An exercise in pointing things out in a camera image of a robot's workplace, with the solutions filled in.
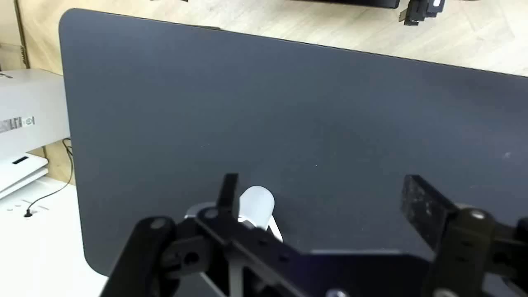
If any white ceramic mug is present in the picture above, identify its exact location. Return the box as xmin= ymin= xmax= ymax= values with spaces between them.
xmin=184 ymin=202 xmax=286 ymax=245

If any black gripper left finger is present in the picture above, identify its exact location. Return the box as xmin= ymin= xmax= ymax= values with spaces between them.
xmin=101 ymin=172 xmax=245 ymax=297

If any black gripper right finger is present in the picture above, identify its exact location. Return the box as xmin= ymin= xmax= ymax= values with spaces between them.
xmin=402 ymin=174 xmax=528 ymax=297

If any thin black floor cable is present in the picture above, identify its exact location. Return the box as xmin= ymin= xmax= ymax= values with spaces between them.
xmin=24 ymin=137 xmax=77 ymax=220

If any white printer box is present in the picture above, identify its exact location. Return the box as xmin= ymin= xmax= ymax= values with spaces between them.
xmin=0 ymin=68 xmax=72 ymax=162

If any white flat box stack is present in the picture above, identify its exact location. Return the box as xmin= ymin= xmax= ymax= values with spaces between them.
xmin=0 ymin=152 xmax=52 ymax=202

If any white plastic spoon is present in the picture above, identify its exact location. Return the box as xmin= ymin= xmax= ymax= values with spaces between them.
xmin=238 ymin=185 xmax=278 ymax=230

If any black clamp device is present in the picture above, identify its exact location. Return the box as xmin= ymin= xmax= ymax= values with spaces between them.
xmin=398 ymin=0 xmax=449 ymax=27

